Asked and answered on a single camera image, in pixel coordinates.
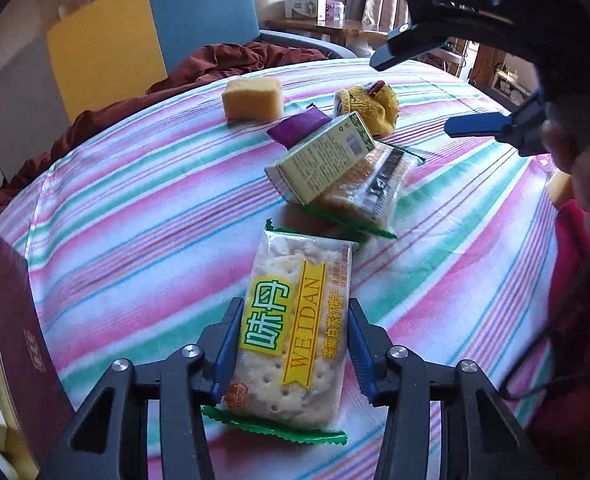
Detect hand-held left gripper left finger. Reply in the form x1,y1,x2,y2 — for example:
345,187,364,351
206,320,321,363
50,297,244,480

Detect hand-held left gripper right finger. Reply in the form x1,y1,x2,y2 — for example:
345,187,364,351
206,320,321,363
347,298,540,480

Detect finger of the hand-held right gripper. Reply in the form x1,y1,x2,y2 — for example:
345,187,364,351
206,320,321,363
370,19,506,72
445,89,546,157

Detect yellow knitted item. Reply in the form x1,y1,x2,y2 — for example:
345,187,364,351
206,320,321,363
335,81,401,137

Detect cracker packet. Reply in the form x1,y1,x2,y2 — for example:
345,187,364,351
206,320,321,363
201,218,360,447

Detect brown biscuit packet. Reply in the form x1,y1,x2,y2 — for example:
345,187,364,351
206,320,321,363
295,142,426,241

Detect purple snack packet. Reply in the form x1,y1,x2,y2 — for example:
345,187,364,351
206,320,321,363
266,105,333,150

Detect green carton box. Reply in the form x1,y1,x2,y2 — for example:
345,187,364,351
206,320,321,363
265,112,377,206

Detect yellow sponge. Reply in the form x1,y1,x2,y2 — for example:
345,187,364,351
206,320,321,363
222,77,283,121

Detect gold tin box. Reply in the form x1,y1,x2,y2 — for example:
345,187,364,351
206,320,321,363
0,232,78,480

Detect person's right forearm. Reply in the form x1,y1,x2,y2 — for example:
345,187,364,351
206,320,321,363
525,200,590,480

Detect person's right hand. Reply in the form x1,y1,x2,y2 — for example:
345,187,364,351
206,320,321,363
542,120,590,211

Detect cluttered wooden cabinet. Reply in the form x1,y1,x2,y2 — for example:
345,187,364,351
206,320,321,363
475,45,540,106

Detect wooden side table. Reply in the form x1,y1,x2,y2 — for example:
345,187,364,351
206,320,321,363
265,17,391,48

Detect pale purple container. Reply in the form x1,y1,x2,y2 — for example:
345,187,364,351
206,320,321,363
325,0,348,27

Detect striped tablecloth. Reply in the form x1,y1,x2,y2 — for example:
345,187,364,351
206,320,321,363
0,57,560,480

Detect maroon blanket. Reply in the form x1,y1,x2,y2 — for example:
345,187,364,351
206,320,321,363
0,42,328,221

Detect grey yellow blue armchair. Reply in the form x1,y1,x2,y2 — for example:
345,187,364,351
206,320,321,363
0,0,356,181

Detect black cable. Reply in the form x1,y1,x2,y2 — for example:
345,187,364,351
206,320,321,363
500,240,590,403

